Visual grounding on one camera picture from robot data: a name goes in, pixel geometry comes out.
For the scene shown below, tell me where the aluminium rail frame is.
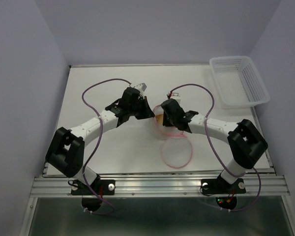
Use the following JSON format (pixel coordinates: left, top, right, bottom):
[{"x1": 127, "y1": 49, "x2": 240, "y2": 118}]
[{"x1": 20, "y1": 64, "x2": 295, "y2": 236}]

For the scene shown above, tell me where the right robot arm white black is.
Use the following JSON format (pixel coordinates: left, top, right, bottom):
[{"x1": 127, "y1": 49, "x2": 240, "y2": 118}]
[{"x1": 161, "y1": 99, "x2": 268, "y2": 192}]

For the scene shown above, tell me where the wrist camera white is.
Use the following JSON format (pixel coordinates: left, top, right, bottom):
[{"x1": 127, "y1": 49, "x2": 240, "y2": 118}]
[
  {"x1": 167, "y1": 92, "x2": 181, "y2": 104},
  {"x1": 130, "y1": 83, "x2": 147, "y2": 96}
]

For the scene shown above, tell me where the white plastic basket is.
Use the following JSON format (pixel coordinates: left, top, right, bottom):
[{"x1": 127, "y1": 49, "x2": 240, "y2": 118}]
[{"x1": 209, "y1": 56, "x2": 270, "y2": 109}]

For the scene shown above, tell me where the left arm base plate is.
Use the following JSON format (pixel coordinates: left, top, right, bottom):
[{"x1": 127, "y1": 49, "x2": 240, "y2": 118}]
[{"x1": 68, "y1": 179, "x2": 116, "y2": 196}]

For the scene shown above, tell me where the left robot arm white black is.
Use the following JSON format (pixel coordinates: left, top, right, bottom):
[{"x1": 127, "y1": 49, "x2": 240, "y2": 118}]
[{"x1": 45, "y1": 83, "x2": 154, "y2": 194}]

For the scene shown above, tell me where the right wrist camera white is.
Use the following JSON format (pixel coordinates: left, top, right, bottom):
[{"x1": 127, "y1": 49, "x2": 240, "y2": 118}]
[{"x1": 167, "y1": 92, "x2": 181, "y2": 104}]

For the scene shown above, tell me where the beige bra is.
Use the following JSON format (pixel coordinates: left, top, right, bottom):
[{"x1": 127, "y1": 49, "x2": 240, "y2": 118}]
[{"x1": 155, "y1": 114, "x2": 164, "y2": 125}]

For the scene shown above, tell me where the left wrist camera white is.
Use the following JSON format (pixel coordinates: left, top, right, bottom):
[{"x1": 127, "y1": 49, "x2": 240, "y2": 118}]
[{"x1": 130, "y1": 83, "x2": 147, "y2": 96}]

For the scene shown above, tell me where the white mesh laundry bag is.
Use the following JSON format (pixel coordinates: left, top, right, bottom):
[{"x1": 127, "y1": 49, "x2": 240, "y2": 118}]
[{"x1": 150, "y1": 105, "x2": 193, "y2": 169}]

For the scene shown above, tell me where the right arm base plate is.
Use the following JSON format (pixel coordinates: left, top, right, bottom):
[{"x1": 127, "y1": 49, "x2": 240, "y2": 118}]
[{"x1": 200, "y1": 178, "x2": 246, "y2": 195}]

